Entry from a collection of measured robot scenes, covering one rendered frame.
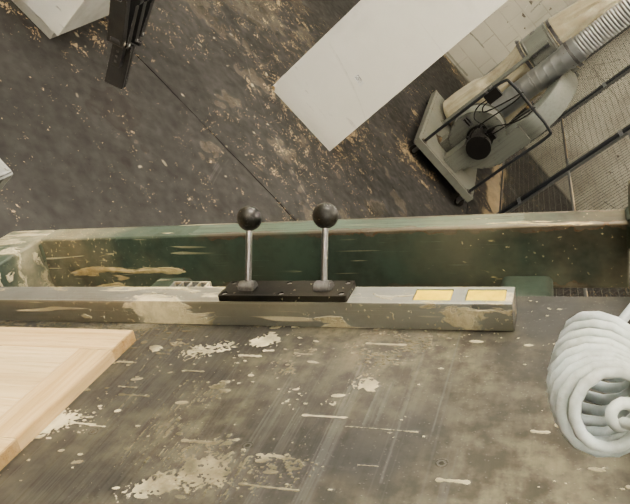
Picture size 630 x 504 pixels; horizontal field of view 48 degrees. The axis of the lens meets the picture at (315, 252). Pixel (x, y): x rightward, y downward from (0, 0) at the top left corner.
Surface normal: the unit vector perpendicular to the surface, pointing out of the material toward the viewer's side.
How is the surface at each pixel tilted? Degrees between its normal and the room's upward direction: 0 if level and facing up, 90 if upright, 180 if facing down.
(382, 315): 90
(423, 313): 90
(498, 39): 90
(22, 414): 56
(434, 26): 90
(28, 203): 0
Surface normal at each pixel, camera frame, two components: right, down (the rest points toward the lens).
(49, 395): -0.16, -0.91
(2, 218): 0.69, -0.52
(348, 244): -0.32, 0.40
